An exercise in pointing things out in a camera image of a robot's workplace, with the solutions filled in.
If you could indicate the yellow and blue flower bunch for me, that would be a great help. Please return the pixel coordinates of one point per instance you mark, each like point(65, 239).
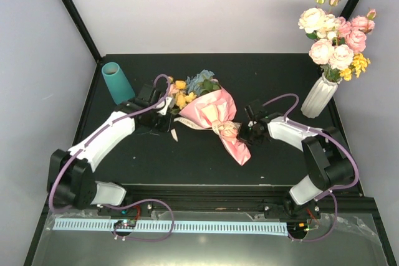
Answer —
point(183, 92)

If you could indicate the pink wrapping paper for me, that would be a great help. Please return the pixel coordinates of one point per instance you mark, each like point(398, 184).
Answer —
point(216, 111)

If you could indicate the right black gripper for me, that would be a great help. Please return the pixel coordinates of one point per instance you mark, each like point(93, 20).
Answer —
point(242, 134)

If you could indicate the left black frame post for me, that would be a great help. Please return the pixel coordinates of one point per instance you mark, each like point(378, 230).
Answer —
point(82, 29)

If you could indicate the left small circuit board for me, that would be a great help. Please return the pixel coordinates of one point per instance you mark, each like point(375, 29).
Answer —
point(125, 224)

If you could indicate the black aluminium rail base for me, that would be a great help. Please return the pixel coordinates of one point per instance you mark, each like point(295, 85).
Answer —
point(274, 201)

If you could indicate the small circuit board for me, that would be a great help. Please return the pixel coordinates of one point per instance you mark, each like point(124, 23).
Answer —
point(300, 227)
point(125, 224)

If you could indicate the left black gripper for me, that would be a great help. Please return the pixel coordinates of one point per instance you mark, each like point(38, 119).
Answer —
point(167, 126)

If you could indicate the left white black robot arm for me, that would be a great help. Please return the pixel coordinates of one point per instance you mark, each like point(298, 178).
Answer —
point(72, 172)

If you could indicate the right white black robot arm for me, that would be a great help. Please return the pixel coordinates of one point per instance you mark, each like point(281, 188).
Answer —
point(328, 161)

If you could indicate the pink and white rose bouquet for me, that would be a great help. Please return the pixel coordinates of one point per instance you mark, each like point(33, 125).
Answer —
point(338, 43)

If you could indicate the light blue slotted cable duct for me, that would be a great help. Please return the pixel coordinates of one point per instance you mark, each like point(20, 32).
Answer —
point(189, 227)

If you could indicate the teal conical vase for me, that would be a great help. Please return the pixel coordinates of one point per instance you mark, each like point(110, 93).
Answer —
point(117, 83)

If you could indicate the right small circuit board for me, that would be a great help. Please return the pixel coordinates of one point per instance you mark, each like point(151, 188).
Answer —
point(300, 227)

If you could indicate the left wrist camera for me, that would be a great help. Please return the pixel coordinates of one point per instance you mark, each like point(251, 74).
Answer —
point(165, 105)

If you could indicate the white ribbed vase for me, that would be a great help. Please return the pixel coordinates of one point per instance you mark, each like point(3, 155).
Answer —
point(319, 96)

